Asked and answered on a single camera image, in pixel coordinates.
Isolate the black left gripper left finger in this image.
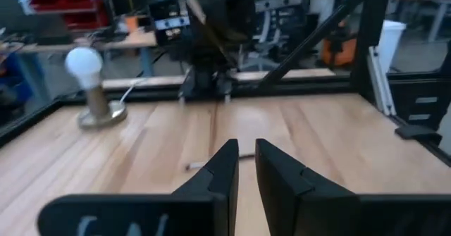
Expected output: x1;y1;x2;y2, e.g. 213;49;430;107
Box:
37;139;240;236

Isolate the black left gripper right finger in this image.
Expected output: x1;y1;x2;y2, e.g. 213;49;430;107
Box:
255;139;451;236

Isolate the black makeup brush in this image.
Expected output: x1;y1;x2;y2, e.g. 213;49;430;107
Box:
185;153;255;170

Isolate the black flat pad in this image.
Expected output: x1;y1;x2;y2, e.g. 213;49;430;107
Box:
394;125;443;146

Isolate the silver aluminium profile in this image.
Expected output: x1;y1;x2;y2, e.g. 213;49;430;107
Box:
368;47;397;116

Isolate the black drawer cabinet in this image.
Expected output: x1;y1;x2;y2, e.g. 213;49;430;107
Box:
387;72;451;131

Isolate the orange vacuum cleaner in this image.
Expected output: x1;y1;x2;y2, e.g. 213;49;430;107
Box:
320;35;357;68

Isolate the white bin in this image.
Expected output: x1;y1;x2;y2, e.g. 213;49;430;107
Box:
373;20;407;74

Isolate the grey office chair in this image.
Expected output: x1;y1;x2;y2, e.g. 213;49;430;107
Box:
239;10;283;71

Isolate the wooden workbench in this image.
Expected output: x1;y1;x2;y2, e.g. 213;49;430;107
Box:
0;31;158;78

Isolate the brass lamp with white bulb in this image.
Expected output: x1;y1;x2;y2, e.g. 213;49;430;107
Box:
64;46;128;130

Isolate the orange cup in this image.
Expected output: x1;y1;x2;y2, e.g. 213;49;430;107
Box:
125;15;139;32

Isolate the blue bin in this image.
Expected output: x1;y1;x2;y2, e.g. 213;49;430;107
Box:
0;52;35;105

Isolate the grey table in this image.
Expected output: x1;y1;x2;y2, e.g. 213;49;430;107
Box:
393;0;451;43

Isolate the shelf with red bins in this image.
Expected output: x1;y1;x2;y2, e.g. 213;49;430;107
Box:
12;0;110;31

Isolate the black table edge frame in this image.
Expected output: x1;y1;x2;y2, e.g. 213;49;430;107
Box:
0;77;451;168

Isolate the white lamp cable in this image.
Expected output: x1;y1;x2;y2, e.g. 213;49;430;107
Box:
118;77;147;105

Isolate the black diagonal frame strut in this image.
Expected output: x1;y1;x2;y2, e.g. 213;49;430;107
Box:
259;0;369;89

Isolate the black vertical frame post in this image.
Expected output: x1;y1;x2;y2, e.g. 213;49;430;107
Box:
350;0;393;96

